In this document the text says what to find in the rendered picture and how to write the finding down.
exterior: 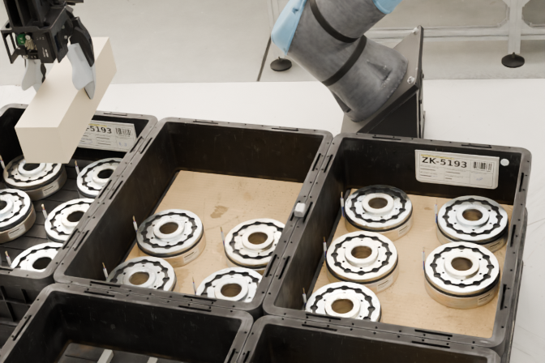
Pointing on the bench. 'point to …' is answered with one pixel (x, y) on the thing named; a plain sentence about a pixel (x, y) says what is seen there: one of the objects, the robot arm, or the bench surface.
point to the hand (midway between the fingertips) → (67, 88)
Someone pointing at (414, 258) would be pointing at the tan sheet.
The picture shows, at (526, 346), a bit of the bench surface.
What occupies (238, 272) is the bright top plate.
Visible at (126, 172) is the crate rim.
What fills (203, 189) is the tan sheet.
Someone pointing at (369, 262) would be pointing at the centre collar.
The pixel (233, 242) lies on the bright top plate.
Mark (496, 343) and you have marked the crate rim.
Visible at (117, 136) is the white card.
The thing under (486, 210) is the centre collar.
